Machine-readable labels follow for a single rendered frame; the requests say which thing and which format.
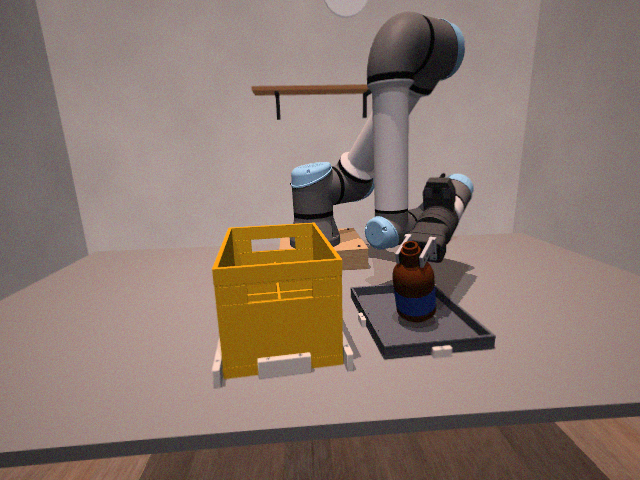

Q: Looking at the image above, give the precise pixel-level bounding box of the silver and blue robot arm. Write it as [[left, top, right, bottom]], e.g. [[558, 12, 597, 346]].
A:
[[291, 12, 465, 250]]

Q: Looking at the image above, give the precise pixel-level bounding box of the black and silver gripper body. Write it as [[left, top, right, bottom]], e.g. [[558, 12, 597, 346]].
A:
[[408, 173, 464, 263]]

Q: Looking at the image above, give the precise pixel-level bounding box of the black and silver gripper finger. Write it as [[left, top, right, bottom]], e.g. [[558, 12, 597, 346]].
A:
[[395, 234, 412, 264], [418, 237, 437, 268]]

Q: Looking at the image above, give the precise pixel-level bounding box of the yellow open-top crate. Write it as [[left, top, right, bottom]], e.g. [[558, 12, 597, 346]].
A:
[[212, 223, 343, 379]]

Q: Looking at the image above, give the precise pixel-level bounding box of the brown glass bottle with blue label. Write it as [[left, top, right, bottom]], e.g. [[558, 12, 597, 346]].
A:
[[392, 241, 436, 323]]

